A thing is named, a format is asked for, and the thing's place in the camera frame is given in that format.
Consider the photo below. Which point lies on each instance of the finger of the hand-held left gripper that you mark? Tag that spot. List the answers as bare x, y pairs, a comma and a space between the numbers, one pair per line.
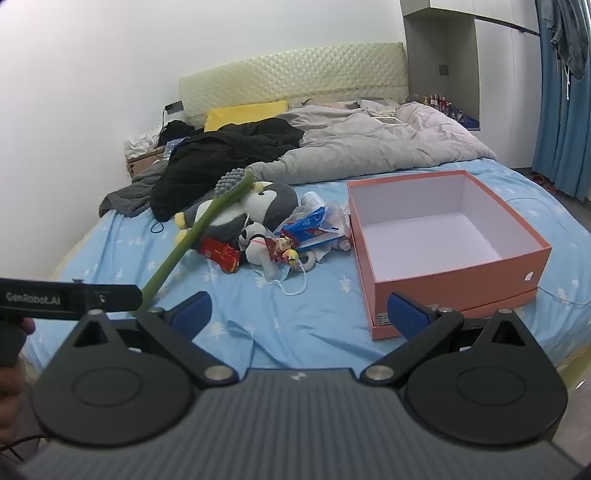
117, 299

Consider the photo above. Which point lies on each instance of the blue tree-print bedsheet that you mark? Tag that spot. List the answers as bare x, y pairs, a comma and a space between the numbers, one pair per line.
300, 323

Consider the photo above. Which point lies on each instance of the blue red plastic packaging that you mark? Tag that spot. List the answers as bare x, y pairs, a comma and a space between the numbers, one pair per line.
305, 224

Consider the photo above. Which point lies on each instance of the green curved plush stalk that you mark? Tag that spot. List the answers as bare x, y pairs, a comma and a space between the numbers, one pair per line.
184, 249

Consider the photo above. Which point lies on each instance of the brown cardboard box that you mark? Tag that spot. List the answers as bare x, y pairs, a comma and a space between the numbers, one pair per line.
145, 164

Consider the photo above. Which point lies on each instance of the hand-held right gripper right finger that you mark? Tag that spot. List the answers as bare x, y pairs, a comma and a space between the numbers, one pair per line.
408, 318

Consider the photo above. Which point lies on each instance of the person's left hand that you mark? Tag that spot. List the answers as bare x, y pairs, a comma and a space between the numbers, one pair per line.
9, 385

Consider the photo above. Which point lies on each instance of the yellow pillow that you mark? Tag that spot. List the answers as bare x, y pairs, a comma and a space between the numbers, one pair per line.
244, 115

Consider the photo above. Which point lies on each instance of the black clothes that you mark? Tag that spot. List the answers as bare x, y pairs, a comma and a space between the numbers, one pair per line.
207, 157

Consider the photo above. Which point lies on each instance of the grey penguin plush toy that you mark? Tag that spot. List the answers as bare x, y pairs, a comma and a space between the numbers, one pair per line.
272, 198

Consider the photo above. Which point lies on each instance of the white crumpled cloth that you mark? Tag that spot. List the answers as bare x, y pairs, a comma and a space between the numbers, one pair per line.
141, 143

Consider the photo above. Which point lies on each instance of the row of cosmetic bottles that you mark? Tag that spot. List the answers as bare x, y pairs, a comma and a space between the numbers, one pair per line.
436, 101

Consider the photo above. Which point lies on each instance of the black bag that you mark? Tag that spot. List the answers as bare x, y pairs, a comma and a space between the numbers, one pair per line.
178, 130

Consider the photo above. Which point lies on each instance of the orange cardboard box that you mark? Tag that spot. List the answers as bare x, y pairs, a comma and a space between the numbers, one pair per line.
461, 281

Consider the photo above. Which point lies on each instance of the red packet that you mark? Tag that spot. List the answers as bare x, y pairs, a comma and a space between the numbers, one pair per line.
221, 254

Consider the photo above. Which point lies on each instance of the blue curtain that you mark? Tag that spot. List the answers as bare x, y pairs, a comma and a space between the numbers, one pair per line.
561, 138

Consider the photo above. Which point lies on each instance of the hanging denim garment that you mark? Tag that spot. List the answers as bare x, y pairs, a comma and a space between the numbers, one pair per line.
570, 37

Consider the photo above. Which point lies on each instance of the blue face mask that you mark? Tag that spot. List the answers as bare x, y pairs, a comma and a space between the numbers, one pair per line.
272, 273

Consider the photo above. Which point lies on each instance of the cream quilted headboard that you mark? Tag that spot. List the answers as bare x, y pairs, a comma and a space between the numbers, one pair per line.
295, 74

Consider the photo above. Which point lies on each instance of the dark grey garment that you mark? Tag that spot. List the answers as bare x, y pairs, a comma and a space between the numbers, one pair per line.
129, 196

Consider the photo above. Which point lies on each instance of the grey wall cabinet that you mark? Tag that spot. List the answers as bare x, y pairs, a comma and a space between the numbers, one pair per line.
438, 46

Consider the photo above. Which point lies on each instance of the grey duvet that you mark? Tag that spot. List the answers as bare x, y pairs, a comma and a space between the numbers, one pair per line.
369, 143

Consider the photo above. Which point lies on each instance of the small panda plush toy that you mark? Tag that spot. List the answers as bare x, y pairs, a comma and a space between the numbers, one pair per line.
254, 251

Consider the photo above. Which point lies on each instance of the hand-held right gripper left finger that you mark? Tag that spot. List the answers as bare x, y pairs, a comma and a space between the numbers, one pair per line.
193, 316

